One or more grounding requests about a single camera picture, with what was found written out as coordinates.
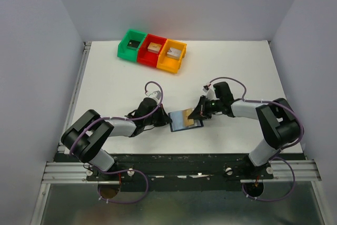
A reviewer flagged tan block in red bin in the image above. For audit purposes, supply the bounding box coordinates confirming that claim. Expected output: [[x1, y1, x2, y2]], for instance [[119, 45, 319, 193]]
[[147, 42, 162, 53]]

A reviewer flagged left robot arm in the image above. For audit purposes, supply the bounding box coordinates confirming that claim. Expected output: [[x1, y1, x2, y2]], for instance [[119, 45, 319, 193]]
[[61, 97, 172, 180]]

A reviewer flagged aluminium rail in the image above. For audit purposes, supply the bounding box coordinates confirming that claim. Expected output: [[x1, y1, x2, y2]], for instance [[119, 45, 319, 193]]
[[42, 162, 87, 184]]

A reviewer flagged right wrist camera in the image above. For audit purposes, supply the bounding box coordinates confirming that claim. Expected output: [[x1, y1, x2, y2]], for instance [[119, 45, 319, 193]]
[[203, 83, 215, 100]]

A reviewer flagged blue card holder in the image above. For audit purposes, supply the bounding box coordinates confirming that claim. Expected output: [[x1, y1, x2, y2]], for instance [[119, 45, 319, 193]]
[[168, 108, 204, 132]]

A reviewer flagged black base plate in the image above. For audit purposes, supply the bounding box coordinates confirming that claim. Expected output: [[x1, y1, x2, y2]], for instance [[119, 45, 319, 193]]
[[86, 154, 273, 192]]

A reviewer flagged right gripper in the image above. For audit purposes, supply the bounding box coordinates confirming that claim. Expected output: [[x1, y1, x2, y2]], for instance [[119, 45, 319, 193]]
[[189, 95, 223, 120]]

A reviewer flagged grey block in yellow bin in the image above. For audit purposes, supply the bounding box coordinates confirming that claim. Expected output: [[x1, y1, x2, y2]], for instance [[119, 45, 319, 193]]
[[167, 47, 182, 60]]

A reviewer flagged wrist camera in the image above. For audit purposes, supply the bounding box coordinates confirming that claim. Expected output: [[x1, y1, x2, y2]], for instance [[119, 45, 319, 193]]
[[145, 91, 162, 103], [203, 83, 215, 100]]

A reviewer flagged gold credit card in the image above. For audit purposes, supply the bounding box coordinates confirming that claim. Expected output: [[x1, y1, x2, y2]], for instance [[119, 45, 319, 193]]
[[183, 108, 197, 127]]

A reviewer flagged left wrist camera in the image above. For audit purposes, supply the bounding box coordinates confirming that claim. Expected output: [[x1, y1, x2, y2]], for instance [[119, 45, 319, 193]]
[[145, 91, 162, 103]]

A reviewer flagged green bin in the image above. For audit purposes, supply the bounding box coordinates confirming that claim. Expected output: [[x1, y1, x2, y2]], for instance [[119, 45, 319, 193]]
[[117, 29, 147, 62]]

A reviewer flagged dark block in green bin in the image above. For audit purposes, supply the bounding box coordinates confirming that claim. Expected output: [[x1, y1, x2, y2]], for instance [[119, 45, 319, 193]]
[[127, 40, 140, 50]]

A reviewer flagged yellow bin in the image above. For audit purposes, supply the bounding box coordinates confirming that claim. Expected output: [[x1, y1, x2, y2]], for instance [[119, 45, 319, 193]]
[[156, 39, 187, 74]]

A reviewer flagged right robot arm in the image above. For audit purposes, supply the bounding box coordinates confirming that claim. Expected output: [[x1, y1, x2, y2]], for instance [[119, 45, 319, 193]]
[[187, 82, 304, 179]]

